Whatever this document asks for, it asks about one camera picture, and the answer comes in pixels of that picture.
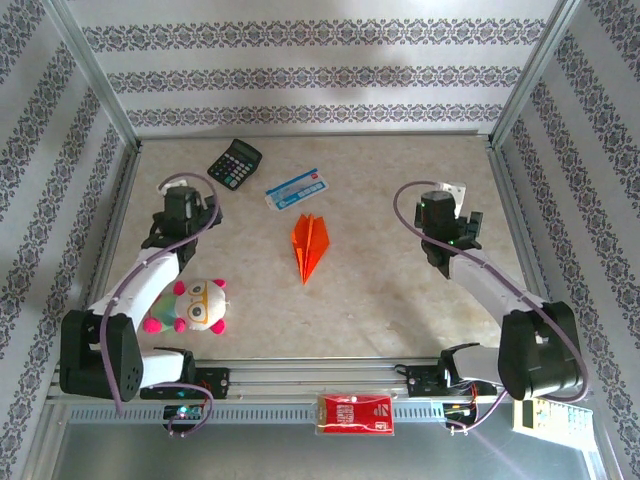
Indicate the orange paper sheet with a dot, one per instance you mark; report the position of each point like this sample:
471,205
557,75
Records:
310,245

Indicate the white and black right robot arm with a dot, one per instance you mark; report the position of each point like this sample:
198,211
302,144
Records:
480,280

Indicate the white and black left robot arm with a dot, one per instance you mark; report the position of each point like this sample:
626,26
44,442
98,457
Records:
145,285

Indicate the black calculator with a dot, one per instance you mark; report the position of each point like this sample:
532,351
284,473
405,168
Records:
234,165

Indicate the white plush toy pink paws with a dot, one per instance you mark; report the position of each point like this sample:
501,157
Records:
205,307

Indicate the blue and white ticket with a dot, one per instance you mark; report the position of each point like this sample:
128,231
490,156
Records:
295,189

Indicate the small circuit board green light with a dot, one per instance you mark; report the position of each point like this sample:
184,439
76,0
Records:
182,411

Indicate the red packet in clear sleeve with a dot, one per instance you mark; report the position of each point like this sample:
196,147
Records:
355,414

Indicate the white remote control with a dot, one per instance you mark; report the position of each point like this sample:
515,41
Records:
555,422

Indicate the aluminium side rail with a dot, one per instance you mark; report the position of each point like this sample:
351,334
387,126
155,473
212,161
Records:
517,225
116,225

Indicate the aluminium back rail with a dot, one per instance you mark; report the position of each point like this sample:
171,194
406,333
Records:
315,135

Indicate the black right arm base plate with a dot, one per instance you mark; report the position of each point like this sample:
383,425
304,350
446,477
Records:
420,382

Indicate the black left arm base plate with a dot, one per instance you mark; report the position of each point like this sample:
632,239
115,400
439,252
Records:
215,382

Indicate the aluminium frame post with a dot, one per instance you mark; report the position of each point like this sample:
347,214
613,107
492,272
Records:
535,65
90,70

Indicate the aluminium mounting rail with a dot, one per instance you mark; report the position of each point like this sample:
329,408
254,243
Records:
310,375

